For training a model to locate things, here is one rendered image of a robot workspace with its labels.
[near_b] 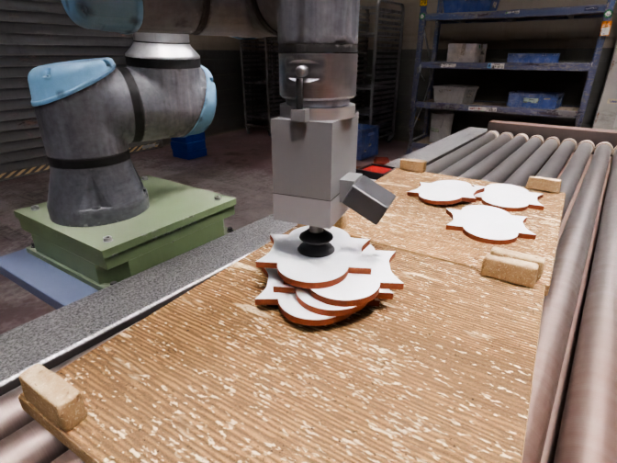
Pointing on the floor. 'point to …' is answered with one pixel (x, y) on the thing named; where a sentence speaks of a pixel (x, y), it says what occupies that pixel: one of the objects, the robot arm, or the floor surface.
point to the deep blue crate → (367, 141)
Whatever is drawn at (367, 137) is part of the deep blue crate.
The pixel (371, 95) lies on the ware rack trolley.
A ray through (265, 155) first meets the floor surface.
